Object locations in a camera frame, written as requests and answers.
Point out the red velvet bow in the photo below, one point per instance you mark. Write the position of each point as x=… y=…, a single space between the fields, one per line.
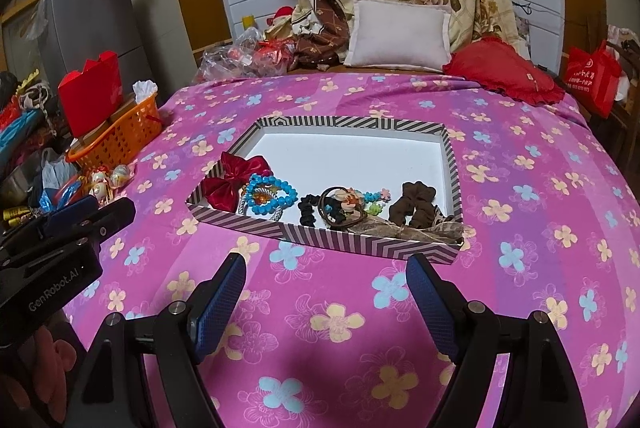
x=223 y=193

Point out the clear plastic bag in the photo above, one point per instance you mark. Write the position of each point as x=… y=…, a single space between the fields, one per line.
x=250 y=56

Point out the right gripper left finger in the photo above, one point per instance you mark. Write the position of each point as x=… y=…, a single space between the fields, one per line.
x=112 y=389

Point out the orange plastic basket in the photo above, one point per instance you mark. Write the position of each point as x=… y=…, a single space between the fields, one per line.
x=120 y=138

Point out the red cushion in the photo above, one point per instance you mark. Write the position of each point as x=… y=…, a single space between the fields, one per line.
x=497 y=67

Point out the red gift bag left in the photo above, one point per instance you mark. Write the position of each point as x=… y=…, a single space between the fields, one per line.
x=89 y=96

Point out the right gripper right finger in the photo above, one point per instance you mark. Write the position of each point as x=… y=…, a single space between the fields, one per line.
x=540 y=389

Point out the white tissue in basket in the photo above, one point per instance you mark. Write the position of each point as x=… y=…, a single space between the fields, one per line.
x=144 y=89

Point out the black scrunchie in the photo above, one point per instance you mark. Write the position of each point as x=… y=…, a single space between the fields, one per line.
x=306 y=207

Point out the small doll ornaments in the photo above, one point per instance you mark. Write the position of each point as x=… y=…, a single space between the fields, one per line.
x=104 y=184

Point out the leopard print bow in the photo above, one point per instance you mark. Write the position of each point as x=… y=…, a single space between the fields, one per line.
x=444 y=229

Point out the left hand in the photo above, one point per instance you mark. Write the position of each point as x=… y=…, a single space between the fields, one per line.
x=53 y=359

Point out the red shopping bag right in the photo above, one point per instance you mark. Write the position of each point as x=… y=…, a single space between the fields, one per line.
x=592 y=78

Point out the striped black white box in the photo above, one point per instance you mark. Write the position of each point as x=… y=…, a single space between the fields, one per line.
x=316 y=153

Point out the white small pillow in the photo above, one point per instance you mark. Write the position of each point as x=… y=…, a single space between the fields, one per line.
x=399 y=35

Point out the brown scrunchie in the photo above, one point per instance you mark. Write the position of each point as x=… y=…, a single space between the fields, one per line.
x=415 y=208

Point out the grey refrigerator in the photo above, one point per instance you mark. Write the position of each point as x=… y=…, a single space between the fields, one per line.
x=80 y=30

